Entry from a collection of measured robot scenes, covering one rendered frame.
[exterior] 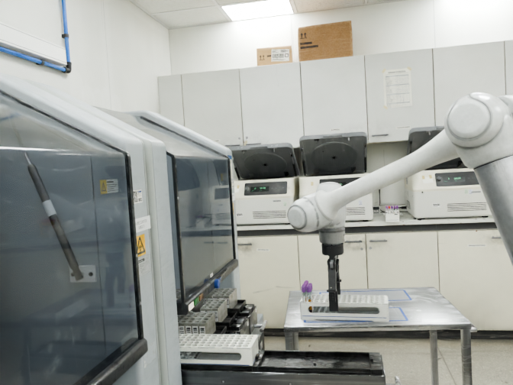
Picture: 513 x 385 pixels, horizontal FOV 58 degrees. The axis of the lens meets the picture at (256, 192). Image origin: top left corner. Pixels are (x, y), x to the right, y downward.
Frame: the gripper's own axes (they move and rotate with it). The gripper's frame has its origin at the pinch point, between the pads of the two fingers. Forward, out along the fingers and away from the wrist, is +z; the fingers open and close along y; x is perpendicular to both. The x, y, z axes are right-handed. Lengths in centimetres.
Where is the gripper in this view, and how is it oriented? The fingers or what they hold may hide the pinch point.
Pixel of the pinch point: (335, 300)
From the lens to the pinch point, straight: 169.2
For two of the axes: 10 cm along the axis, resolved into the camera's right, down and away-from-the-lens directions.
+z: 0.6, 10.0, 0.6
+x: -9.7, 0.4, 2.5
